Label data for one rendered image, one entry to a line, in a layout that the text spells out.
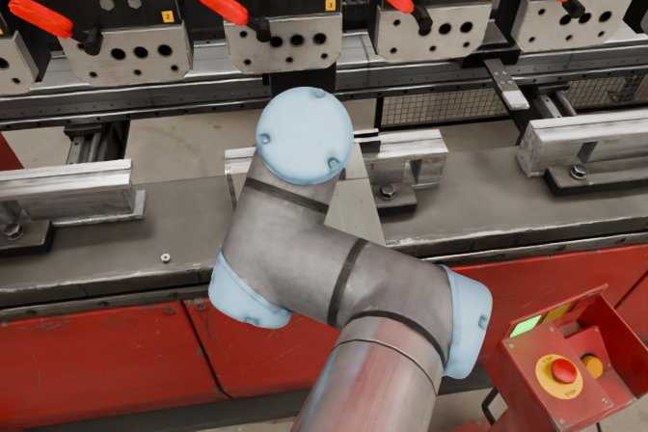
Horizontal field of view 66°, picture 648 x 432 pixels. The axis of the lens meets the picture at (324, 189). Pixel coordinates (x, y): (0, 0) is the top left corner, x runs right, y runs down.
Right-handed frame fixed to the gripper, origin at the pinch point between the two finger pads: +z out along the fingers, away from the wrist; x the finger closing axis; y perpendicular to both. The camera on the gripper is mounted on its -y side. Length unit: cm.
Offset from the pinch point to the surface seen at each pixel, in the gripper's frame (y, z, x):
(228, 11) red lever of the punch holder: 18.8, -15.6, 8.4
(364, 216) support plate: -5.7, 1.3, -8.7
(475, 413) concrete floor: -69, 78, -50
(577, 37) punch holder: 19.3, -3.5, -39.2
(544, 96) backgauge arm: 20, 40, -56
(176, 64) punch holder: 15.3, -6.9, 16.5
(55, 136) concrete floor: 30, 164, 116
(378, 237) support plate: -8.7, -1.2, -10.3
